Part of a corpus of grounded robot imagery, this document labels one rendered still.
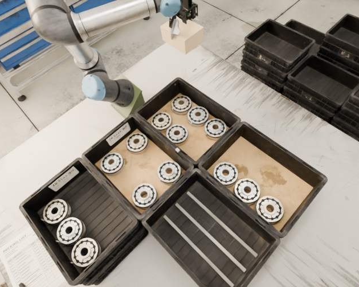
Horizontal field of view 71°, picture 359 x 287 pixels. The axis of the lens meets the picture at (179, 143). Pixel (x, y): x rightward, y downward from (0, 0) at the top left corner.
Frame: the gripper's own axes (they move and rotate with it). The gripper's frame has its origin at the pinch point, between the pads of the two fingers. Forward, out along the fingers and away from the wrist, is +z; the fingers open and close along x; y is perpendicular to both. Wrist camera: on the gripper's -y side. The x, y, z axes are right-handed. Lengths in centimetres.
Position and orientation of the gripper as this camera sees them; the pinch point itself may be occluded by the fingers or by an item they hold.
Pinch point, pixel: (182, 31)
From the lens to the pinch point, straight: 127.8
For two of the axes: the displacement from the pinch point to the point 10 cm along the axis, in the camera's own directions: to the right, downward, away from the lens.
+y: 6.9, 6.0, -4.0
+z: 0.8, 4.9, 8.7
